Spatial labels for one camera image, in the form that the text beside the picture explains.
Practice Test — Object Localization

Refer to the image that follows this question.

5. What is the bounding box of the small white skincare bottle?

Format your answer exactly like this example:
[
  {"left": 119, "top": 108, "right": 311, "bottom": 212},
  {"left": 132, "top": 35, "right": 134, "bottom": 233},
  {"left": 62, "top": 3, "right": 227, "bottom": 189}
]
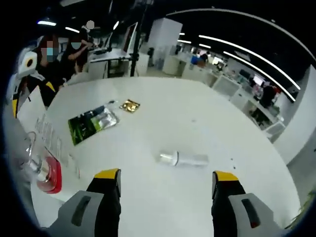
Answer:
[{"left": 158, "top": 150, "right": 210, "bottom": 169}]

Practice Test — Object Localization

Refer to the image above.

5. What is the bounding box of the long ceiling light strip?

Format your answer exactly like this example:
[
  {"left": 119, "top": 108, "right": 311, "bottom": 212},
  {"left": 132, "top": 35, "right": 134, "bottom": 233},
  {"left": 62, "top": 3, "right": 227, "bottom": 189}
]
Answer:
[
  {"left": 223, "top": 50, "right": 297, "bottom": 103},
  {"left": 198, "top": 34, "right": 302, "bottom": 91}
]

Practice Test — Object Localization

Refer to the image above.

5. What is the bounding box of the green black skincare packet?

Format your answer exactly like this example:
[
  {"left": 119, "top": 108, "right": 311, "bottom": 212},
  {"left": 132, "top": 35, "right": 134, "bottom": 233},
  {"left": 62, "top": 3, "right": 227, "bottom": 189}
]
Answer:
[{"left": 68, "top": 105, "right": 120, "bottom": 147}]

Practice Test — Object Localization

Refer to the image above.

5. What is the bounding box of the white skincare tube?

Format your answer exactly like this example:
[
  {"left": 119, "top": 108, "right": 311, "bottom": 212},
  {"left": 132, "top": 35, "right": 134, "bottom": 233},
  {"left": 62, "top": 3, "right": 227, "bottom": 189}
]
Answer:
[{"left": 33, "top": 112, "right": 81, "bottom": 180}]

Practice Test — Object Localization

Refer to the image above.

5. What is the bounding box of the white office desk row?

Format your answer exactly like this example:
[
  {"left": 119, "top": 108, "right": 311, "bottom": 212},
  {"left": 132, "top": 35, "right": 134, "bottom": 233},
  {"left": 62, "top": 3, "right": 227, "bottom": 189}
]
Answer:
[{"left": 212, "top": 74, "right": 287, "bottom": 139}]

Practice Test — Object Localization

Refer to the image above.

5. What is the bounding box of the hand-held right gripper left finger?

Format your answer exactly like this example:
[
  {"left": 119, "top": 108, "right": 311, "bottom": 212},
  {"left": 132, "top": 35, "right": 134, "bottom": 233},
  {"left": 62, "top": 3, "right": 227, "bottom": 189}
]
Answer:
[{"left": 48, "top": 168, "right": 122, "bottom": 237}]

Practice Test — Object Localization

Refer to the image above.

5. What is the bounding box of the gold foil skincare sachet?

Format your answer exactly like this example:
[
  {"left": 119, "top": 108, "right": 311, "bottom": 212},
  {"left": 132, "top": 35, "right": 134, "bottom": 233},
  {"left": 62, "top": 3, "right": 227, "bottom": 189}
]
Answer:
[{"left": 119, "top": 99, "right": 141, "bottom": 114}]

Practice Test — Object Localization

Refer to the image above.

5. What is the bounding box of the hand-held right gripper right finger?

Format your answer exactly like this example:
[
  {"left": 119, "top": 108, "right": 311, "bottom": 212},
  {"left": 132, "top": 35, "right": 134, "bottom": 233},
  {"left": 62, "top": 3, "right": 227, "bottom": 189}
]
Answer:
[{"left": 211, "top": 170, "right": 284, "bottom": 237}]

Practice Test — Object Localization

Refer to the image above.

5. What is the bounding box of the white red-banded skincare bottle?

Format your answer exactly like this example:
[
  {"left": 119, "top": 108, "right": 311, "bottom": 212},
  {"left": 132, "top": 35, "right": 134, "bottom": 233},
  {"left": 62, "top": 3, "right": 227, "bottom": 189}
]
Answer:
[{"left": 23, "top": 131, "right": 64, "bottom": 196}]

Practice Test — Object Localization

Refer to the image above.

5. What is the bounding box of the curved white ceiling trim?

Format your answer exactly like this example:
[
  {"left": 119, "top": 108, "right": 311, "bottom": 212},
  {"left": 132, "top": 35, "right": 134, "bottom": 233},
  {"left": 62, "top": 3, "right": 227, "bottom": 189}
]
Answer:
[{"left": 166, "top": 8, "right": 316, "bottom": 62}]

